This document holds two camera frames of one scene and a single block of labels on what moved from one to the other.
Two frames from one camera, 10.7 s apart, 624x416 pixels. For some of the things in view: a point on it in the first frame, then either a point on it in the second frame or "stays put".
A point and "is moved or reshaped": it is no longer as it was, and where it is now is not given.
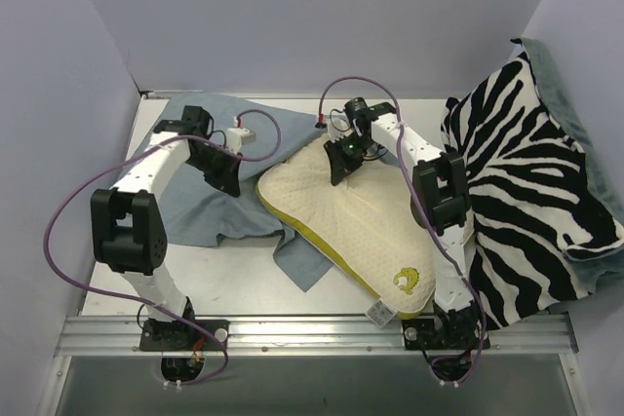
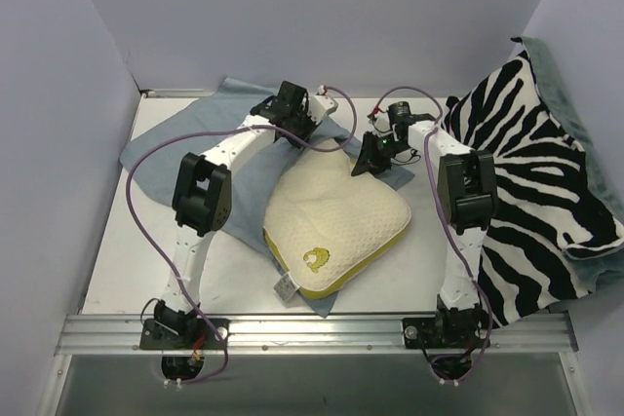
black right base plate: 445,333 stays put
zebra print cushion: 534,199 stays put
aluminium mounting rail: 316,335 stays put
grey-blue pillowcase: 198,212 is moved or reshaped
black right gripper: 342,157 -> 372,149
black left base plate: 182,335 stays put
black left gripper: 222,172 -> 299,121
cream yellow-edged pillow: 370,223 is moved or reshaped
